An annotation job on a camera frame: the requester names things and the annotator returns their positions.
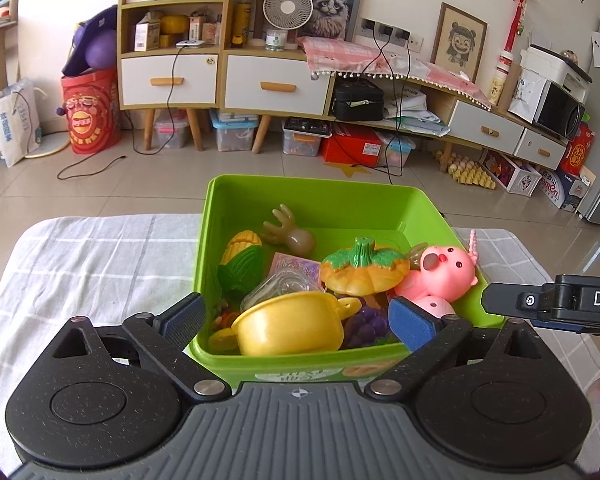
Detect toy corn cob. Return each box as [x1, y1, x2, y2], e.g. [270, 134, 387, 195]
[218, 230, 264, 301]

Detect pink perforated ball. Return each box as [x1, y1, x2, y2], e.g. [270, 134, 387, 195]
[414, 296, 455, 318]

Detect pink toy pig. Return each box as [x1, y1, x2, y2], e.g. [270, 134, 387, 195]
[393, 230, 478, 304]

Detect purple toy grapes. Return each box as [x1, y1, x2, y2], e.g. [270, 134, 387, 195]
[340, 306, 390, 350]

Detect orange toy pumpkin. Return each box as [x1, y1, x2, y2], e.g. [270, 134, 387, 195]
[320, 237, 411, 297]

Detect yellow toy pot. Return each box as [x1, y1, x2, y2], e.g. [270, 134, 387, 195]
[208, 292, 362, 358]

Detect clear plastic toy lid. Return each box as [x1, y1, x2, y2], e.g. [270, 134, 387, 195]
[240, 268, 322, 312]

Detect pink card packet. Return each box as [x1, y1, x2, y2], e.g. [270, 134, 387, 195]
[268, 252, 323, 288]

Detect yellow egg tray toy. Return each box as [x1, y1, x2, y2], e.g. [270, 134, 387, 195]
[445, 152, 496, 190]

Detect black white microwave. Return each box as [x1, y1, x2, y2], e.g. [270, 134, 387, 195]
[508, 68, 585, 141]

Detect red box under cabinet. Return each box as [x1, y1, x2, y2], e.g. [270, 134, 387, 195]
[321, 122, 382, 167]

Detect clear storage box blue lid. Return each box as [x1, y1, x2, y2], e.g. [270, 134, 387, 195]
[209, 110, 259, 152]

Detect white printer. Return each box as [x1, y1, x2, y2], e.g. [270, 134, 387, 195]
[521, 44, 593, 104]

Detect red cartoon bucket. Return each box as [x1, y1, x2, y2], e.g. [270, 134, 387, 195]
[61, 68, 120, 155]

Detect black bag on shelf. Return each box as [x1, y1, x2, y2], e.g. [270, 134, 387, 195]
[332, 78, 385, 122]

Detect framed cartoon girl picture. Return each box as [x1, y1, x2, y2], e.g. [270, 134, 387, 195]
[430, 2, 488, 82]

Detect white paper shopping bag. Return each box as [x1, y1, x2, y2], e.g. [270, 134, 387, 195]
[0, 79, 42, 168]

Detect long wooden tv cabinet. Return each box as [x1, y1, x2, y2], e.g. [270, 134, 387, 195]
[221, 39, 566, 169]

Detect purple plush toy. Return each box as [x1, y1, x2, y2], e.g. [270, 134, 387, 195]
[62, 6, 118, 77]

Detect pink tablecloth with tassels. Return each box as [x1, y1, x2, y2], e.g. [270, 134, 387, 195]
[299, 37, 491, 110]

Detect wooden shelf cabinet white drawer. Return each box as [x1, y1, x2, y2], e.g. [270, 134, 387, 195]
[117, 0, 233, 153]

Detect framed cat picture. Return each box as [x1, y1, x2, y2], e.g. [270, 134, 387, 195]
[298, 0, 361, 41]

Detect small white desk fan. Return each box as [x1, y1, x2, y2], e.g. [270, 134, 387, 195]
[263, 0, 313, 51]

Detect black cable on floor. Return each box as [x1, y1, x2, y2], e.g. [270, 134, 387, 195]
[56, 155, 129, 181]

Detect red hanging wall decoration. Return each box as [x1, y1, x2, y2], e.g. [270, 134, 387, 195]
[498, 0, 540, 67]

